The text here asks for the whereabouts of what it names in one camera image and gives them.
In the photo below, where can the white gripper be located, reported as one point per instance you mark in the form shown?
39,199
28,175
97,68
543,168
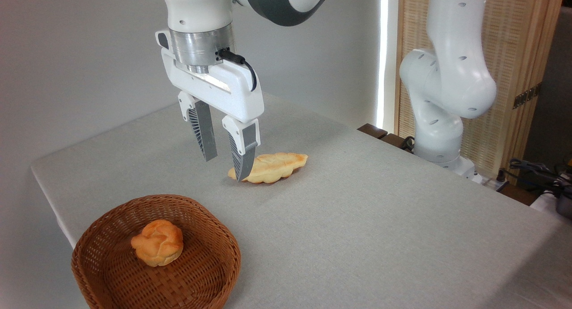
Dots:
223,88

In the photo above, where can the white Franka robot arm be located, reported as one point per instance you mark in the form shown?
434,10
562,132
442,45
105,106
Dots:
196,10

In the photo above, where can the long leaf-shaped bread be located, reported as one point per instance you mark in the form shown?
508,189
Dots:
277,164

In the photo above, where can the round knotted bread roll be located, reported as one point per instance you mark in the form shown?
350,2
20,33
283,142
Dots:
158,244

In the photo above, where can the brown wicker basket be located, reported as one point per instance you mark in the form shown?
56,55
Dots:
201,264

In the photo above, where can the grey tablecloth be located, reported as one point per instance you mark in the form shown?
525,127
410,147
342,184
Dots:
357,233

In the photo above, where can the dark metal screen hinge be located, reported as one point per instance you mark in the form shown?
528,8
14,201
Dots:
527,96

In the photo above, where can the bamboo folding screen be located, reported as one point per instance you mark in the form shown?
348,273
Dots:
514,41

